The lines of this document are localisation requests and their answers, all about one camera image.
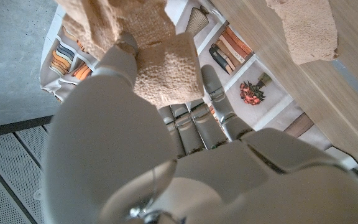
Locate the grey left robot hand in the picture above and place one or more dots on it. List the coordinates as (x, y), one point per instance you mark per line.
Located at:
(197, 168)

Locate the tan nylon stocking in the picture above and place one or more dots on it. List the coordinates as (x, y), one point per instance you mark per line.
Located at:
(163, 62)

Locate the printed bookshelf backdrop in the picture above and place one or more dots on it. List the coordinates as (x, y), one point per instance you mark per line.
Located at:
(228, 62)

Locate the dark perforated partition panel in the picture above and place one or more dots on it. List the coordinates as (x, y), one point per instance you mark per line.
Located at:
(8, 174)

